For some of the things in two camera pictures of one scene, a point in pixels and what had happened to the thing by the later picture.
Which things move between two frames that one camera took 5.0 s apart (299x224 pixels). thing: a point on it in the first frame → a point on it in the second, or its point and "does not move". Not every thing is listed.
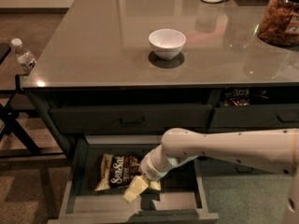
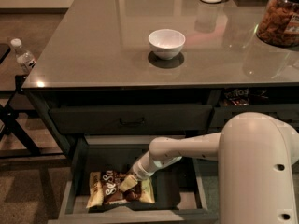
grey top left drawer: x=131 y=120 does not move
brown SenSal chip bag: x=117 y=171 → x=105 y=189
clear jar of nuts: x=279 y=21 does not move
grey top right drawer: x=234 y=118 does not move
